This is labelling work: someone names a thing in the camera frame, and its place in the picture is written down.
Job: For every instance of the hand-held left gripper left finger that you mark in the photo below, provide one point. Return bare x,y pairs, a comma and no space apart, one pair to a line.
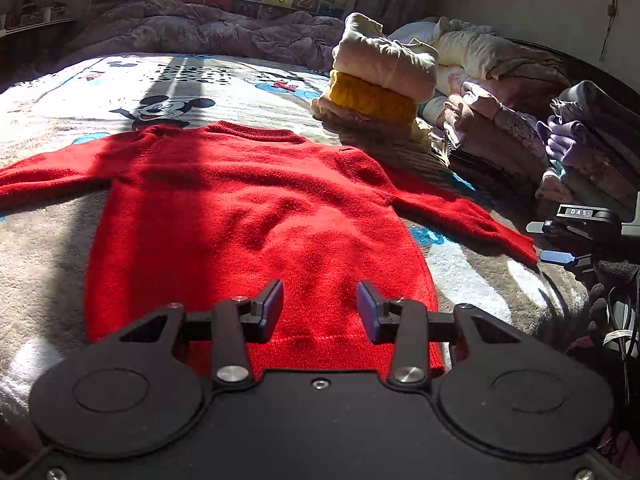
271,307

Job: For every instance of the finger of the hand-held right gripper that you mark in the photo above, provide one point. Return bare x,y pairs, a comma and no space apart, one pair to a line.
556,257
550,227

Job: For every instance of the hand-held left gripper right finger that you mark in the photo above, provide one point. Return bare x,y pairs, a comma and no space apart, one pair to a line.
368,312

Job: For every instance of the red knitted sweater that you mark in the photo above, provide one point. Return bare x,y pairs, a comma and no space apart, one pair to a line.
250,210

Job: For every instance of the pile of purple clothes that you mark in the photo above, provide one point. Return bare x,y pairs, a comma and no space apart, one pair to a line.
585,150

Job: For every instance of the pile of pink clothes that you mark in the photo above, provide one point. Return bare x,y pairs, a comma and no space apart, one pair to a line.
490,120

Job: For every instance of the person's right hand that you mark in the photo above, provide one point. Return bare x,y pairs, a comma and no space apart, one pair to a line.
617,272

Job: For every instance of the dark headboard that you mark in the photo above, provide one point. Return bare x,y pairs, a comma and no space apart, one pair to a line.
602,67

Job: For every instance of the cream crumpled duvet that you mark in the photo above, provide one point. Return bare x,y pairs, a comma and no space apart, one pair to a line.
480,50

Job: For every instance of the pale pink folded garment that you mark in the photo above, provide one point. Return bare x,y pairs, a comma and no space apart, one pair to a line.
352,121

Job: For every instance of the yellow knitted folded sweater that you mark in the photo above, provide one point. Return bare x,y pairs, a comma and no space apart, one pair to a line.
370,100

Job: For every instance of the cartoon printed blanket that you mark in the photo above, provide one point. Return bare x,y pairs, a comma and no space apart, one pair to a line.
60,270

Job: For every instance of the cream folded sweater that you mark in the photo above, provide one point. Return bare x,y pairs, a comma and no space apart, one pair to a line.
385,65

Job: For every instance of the grey purple quilt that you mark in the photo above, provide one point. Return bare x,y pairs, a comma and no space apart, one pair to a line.
200,30

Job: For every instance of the side shelf with pots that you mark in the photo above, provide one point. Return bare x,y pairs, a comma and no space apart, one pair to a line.
37,20

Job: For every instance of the wall hanging ornament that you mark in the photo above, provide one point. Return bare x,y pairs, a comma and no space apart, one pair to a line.
611,10

